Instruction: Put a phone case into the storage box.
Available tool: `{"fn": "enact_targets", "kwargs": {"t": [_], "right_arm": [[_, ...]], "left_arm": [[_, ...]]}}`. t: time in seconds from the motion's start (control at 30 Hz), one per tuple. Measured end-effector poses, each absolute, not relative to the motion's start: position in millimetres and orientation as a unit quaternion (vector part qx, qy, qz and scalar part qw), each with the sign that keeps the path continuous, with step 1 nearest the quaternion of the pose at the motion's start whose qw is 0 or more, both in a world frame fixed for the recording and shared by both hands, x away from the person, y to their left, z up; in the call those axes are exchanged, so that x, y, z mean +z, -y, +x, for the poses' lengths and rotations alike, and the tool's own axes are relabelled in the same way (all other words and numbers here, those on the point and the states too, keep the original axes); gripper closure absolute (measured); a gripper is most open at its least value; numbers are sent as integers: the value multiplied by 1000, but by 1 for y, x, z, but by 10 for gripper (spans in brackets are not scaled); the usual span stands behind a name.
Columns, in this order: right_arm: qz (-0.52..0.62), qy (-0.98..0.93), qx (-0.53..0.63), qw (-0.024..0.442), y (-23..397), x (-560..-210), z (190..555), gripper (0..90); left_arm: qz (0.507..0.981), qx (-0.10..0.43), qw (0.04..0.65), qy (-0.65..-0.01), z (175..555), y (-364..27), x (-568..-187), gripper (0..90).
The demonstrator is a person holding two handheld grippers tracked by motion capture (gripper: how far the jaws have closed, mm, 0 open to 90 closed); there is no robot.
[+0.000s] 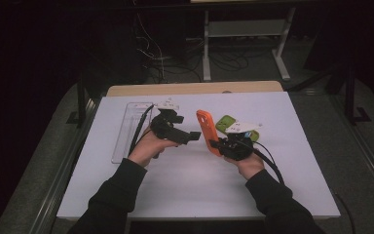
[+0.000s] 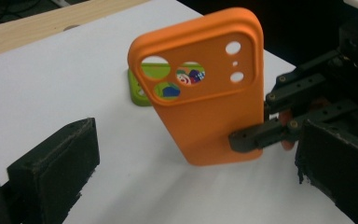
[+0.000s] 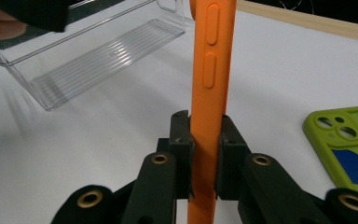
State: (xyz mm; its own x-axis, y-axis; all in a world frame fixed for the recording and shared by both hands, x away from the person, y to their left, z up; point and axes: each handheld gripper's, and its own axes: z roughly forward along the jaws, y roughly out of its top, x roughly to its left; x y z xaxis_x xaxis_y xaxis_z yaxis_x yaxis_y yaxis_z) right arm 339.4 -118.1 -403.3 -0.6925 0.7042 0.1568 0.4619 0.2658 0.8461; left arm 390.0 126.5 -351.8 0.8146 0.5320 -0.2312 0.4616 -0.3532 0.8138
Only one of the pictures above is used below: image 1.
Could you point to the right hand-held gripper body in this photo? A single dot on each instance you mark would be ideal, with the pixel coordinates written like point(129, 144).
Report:
point(237, 148)

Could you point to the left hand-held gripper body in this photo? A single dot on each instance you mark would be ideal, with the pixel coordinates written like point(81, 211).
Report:
point(168, 128)

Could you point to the orange phone case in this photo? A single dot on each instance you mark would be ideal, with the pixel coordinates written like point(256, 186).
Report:
point(207, 130)

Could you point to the green cartoon phone case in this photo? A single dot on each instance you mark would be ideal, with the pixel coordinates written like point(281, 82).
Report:
point(224, 123)

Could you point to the clear acrylic rack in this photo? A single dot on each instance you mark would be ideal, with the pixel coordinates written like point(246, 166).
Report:
point(126, 136)

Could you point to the person's right hand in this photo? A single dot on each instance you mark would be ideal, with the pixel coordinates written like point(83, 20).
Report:
point(248, 167)

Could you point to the person's left hand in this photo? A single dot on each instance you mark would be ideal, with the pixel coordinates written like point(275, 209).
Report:
point(149, 146)

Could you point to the black metal stand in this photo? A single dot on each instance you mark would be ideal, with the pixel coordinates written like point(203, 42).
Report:
point(352, 97)
point(81, 104)

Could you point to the white metal table frame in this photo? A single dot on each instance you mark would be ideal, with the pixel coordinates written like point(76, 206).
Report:
point(245, 29)

